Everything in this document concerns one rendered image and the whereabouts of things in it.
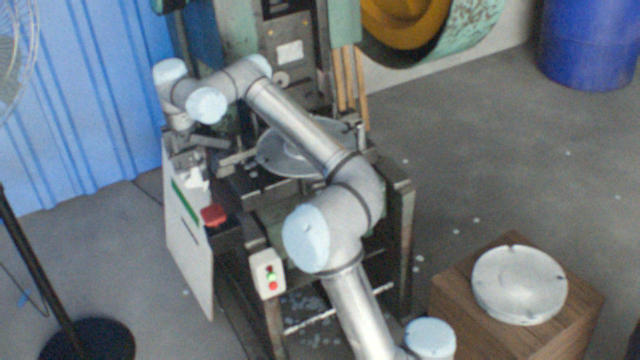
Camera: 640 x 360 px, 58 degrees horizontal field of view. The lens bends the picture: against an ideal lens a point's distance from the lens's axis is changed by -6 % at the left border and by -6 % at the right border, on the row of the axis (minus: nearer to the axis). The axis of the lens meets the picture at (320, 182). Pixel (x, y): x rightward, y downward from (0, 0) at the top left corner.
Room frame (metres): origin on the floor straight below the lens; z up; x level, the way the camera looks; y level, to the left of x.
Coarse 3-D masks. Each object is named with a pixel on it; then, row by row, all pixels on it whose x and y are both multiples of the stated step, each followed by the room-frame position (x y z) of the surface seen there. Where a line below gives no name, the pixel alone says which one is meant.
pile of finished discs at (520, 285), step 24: (480, 264) 1.28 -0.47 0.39; (504, 264) 1.27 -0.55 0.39; (528, 264) 1.26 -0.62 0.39; (552, 264) 1.25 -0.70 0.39; (480, 288) 1.18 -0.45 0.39; (504, 288) 1.17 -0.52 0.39; (528, 288) 1.16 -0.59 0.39; (552, 288) 1.15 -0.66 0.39; (504, 312) 1.08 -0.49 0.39; (528, 312) 1.08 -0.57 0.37; (552, 312) 1.07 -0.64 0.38
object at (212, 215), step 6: (216, 204) 1.25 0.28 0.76; (204, 210) 1.23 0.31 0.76; (210, 210) 1.23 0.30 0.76; (216, 210) 1.23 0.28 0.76; (222, 210) 1.23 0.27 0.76; (204, 216) 1.21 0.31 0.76; (210, 216) 1.21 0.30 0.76; (216, 216) 1.20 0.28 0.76; (222, 216) 1.20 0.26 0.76; (210, 222) 1.19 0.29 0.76; (216, 222) 1.19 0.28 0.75
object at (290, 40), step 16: (288, 0) 1.57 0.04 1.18; (272, 16) 1.50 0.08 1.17; (288, 16) 1.49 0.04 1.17; (304, 16) 1.51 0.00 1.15; (272, 32) 1.47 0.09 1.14; (288, 32) 1.49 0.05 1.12; (304, 32) 1.51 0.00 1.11; (272, 48) 1.47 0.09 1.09; (288, 48) 1.49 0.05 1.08; (304, 48) 1.51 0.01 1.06; (272, 64) 1.47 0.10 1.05; (288, 64) 1.49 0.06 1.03; (304, 64) 1.50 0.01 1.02; (288, 80) 1.48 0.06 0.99; (304, 80) 1.49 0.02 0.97; (304, 96) 1.47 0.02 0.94
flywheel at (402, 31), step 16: (368, 0) 1.80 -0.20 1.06; (384, 0) 1.73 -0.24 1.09; (400, 0) 1.65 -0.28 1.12; (416, 0) 1.58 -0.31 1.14; (432, 0) 1.51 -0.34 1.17; (448, 0) 1.40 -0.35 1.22; (368, 16) 1.76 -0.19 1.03; (384, 16) 1.72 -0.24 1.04; (400, 16) 1.66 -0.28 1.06; (416, 16) 1.58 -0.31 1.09; (432, 16) 1.46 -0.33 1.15; (448, 16) 1.41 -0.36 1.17; (384, 32) 1.67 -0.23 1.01; (400, 32) 1.59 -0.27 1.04; (416, 32) 1.52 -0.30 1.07; (432, 32) 1.45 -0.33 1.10; (400, 48) 1.59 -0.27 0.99; (416, 48) 1.55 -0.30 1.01
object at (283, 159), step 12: (324, 120) 1.57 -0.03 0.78; (336, 120) 1.56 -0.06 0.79; (276, 132) 1.53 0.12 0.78; (336, 132) 1.50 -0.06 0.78; (348, 132) 1.50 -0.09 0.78; (264, 144) 1.48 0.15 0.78; (276, 144) 1.47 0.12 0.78; (288, 144) 1.46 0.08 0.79; (348, 144) 1.44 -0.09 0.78; (264, 156) 1.42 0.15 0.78; (276, 156) 1.41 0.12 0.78; (288, 156) 1.41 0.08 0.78; (300, 156) 1.39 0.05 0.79; (276, 168) 1.36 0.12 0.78; (288, 168) 1.35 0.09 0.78; (300, 168) 1.35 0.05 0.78; (312, 168) 1.34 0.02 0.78
